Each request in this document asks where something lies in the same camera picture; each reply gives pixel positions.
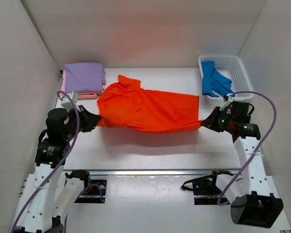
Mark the orange t shirt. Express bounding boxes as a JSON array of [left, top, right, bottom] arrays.
[[97, 75, 202, 133]]

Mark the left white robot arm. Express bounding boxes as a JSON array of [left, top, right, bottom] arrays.
[[10, 105, 101, 233]]

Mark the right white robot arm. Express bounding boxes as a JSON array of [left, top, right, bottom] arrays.
[[201, 100, 283, 229]]

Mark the folded pink t shirt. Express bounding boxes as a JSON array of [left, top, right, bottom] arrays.
[[60, 70, 106, 100]]

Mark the blue t shirt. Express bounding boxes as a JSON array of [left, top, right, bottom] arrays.
[[201, 61, 233, 98]]

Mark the folded purple t shirt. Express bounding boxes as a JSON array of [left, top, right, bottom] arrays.
[[65, 62, 106, 94]]

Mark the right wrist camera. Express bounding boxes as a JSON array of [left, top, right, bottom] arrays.
[[220, 95, 234, 113]]

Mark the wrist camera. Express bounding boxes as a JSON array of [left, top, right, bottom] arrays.
[[220, 95, 234, 113], [57, 91, 78, 112]]

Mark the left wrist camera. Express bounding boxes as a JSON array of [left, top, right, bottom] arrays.
[[57, 91, 78, 112]]

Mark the aluminium table edge rail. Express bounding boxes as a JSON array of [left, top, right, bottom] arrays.
[[63, 167, 243, 177]]

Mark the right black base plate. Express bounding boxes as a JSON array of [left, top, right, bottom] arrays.
[[180, 169, 233, 205]]

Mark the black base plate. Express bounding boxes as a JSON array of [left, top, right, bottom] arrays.
[[180, 169, 233, 205], [75, 179, 107, 204]]

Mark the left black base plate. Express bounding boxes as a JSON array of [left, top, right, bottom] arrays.
[[75, 179, 107, 204]]

